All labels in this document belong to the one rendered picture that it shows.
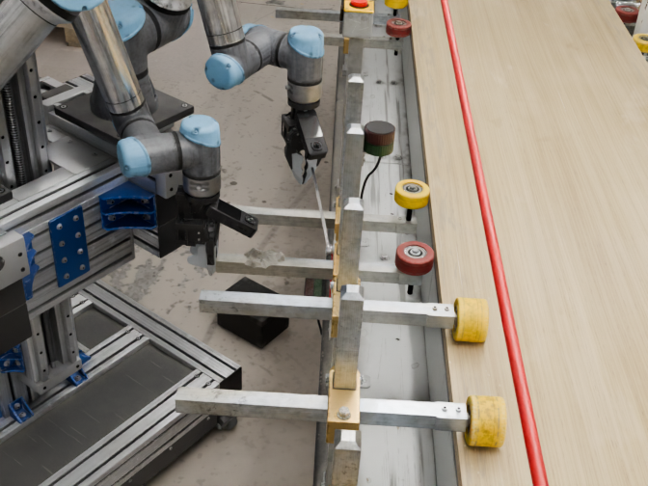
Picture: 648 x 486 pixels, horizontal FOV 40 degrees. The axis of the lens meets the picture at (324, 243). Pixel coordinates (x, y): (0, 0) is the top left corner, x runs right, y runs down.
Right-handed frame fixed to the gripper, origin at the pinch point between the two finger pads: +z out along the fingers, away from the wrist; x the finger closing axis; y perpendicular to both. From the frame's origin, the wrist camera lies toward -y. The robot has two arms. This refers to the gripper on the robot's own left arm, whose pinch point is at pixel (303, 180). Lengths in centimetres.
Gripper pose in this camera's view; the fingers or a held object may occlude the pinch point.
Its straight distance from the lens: 206.5
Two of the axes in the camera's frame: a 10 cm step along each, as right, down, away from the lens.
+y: -3.1, -5.7, 7.7
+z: -0.5, 8.1, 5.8
